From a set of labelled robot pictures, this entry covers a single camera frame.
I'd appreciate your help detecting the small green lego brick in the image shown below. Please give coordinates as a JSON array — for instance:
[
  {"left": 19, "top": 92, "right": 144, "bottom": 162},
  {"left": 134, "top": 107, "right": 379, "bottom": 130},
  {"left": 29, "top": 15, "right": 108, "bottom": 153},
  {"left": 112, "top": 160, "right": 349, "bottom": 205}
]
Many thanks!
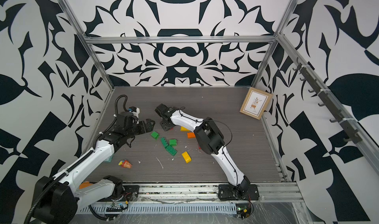
[{"left": 151, "top": 131, "right": 159, "bottom": 140}]

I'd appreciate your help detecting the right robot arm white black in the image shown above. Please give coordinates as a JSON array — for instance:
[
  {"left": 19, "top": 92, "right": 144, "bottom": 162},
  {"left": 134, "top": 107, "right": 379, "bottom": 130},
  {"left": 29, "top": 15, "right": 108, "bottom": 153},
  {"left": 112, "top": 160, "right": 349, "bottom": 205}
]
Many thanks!
[{"left": 155, "top": 104, "right": 260, "bottom": 201}]

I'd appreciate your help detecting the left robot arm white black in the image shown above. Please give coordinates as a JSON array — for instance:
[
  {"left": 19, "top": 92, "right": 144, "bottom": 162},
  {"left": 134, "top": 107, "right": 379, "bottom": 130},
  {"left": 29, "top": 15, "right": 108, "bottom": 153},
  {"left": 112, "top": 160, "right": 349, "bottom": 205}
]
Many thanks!
[{"left": 24, "top": 111, "right": 155, "bottom": 224}]

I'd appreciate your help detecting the dark green long lego brick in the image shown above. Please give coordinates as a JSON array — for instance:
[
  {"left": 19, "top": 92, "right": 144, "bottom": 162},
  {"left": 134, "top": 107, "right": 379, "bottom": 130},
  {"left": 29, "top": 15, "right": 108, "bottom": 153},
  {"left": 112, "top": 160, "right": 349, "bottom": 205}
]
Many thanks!
[{"left": 160, "top": 137, "right": 169, "bottom": 149}]

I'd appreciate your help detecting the yellow curved lego brick far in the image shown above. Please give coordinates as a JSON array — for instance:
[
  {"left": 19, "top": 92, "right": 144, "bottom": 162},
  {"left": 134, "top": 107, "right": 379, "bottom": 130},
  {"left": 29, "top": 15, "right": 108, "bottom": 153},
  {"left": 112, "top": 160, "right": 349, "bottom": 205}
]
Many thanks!
[{"left": 180, "top": 127, "right": 190, "bottom": 132}]

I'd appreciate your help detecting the yellow curved lego brick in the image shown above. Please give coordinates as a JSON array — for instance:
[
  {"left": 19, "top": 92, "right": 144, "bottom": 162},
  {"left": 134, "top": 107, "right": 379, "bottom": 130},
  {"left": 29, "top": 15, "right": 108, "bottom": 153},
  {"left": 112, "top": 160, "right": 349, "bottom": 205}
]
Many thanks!
[
  {"left": 180, "top": 127, "right": 190, "bottom": 132},
  {"left": 182, "top": 152, "right": 191, "bottom": 163}
]

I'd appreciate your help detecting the light green square lego brick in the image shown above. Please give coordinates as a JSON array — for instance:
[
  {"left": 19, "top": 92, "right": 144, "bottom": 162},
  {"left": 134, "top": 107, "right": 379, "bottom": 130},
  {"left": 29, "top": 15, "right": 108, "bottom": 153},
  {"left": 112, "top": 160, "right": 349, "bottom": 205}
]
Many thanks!
[{"left": 169, "top": 139, "right": 177, "bottom": 146}]

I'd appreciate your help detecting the orange flat lego brick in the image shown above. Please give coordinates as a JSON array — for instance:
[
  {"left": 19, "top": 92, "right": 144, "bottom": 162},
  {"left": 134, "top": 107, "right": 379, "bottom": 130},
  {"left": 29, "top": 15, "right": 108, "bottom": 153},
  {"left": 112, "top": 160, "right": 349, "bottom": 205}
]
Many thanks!
[{"left": 187, "top": 132, "right": 195, "bottom": 139}]

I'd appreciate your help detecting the dark green wide lego brick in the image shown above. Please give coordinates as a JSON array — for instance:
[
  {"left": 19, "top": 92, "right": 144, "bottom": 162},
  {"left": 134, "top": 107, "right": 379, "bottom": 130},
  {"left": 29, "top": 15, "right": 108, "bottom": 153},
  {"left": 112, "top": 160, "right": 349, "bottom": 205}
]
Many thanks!
[{"left": 165, "top": 146, "right": 177, "bottom": 156}]

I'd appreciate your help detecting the yellow curved lego brick near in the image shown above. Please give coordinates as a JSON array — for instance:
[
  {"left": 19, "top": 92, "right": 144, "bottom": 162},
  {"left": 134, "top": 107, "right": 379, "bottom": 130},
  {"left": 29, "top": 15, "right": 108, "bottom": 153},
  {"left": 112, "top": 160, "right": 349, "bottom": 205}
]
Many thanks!
[{"left": 182, "top": 152, "right": 191, "bottom": 163}]

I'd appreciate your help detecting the small colourful toy figure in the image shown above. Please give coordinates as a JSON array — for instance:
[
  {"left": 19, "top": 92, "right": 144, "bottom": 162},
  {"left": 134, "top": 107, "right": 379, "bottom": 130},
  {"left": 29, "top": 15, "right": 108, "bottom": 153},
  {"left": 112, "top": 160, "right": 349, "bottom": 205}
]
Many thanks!
[{"left": 118, "top": 160, "right": 132, "bottom": 169}]

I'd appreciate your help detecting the small circuit board left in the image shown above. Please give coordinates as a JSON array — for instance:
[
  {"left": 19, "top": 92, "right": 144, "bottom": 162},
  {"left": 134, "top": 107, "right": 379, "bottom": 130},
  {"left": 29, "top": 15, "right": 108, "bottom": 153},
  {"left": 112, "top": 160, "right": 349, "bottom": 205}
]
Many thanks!
[{"left": 106, "top": 201, "right": 129, "bottom": 212}]

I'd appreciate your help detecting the small circuit board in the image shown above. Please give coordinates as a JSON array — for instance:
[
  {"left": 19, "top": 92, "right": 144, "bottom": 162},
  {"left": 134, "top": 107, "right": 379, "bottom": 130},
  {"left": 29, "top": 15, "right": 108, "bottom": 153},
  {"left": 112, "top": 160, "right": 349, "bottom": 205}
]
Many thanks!
[
  {"left": 106, "top": 201, "right": 129, "bottom": 212},
  {"left": 236, "top": 203, "right": 254, "bottom": 220}
]

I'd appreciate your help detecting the wooden framed picture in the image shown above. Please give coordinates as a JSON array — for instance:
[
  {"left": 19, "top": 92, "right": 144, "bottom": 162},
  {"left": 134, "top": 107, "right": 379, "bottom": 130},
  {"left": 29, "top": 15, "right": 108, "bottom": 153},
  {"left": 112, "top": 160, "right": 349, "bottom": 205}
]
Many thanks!
[{"left": 240, "top": 88, "right": 272, "bottom": 120}]

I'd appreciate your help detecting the small circuit board right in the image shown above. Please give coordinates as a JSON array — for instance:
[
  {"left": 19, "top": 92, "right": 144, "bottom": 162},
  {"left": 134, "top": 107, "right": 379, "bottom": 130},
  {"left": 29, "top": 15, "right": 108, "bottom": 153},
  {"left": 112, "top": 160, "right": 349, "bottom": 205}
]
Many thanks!
[{"left": 236, "top": 203, "right": 254, "bottom": 220}]

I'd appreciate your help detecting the black corrugated cable hose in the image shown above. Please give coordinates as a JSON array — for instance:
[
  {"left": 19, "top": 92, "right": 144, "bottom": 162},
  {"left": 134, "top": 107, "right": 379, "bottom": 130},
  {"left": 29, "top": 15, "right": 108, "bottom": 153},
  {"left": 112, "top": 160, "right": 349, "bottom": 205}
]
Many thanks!
[{"left": 93, "top": 94, "right": 131, "bottom": 142}]

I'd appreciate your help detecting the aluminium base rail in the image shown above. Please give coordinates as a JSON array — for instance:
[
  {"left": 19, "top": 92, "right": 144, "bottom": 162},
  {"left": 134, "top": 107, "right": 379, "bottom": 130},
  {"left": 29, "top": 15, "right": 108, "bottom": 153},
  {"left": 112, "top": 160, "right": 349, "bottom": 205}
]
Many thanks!
[{"left": 135, "top": 182, "right": 304, "bottom": 203}]

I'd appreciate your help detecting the white slotted cable duct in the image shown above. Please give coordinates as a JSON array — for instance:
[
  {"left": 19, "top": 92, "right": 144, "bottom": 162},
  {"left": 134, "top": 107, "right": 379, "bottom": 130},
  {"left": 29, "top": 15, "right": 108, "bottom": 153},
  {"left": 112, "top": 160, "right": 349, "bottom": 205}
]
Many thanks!
[{"left": 92, "top": 203, "right": 237, "bottom": 215}]

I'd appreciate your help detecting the wall hook rail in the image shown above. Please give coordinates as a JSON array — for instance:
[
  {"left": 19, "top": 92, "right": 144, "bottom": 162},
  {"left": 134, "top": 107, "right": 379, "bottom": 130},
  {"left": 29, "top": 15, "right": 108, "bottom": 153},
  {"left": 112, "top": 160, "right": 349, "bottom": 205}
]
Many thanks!
[{"left": 294, "top": 62, "right": 362, "bottom": 144}]

